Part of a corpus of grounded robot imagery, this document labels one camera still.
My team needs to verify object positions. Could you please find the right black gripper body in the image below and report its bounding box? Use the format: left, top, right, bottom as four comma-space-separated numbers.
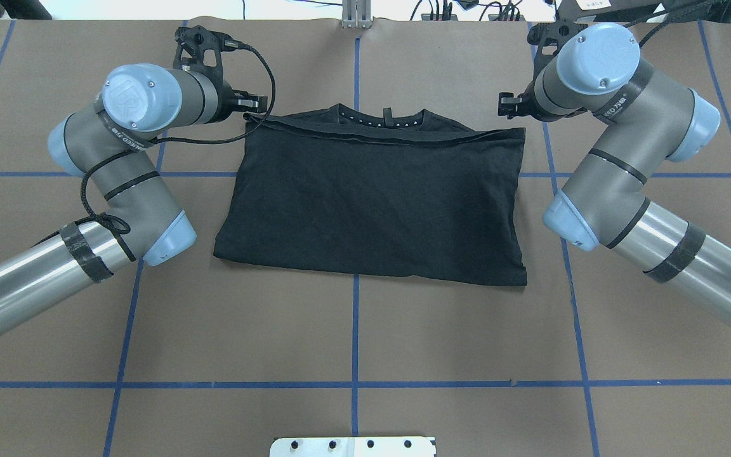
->
517, 81, 546, 121

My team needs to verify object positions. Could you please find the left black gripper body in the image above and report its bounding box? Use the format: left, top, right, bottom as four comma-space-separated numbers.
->
216, 81, 238, 122

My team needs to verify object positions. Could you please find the black printed t-shirt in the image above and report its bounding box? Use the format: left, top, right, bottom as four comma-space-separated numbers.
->
213, 104, 528, 287

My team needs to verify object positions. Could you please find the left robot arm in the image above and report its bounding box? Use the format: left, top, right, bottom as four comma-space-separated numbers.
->
0, 63, 275, 336

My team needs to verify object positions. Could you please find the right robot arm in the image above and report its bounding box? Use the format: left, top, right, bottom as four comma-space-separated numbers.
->
498, 20, 731, 327

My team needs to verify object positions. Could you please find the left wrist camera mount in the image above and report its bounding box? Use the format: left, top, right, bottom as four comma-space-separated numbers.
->
172, 25, 246, 73

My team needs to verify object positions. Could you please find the aluminium frame post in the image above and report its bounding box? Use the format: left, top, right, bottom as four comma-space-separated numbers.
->
340, 0, 373, 29

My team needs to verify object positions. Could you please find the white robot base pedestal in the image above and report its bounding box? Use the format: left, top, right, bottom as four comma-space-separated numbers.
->
269, 436, 437, 456

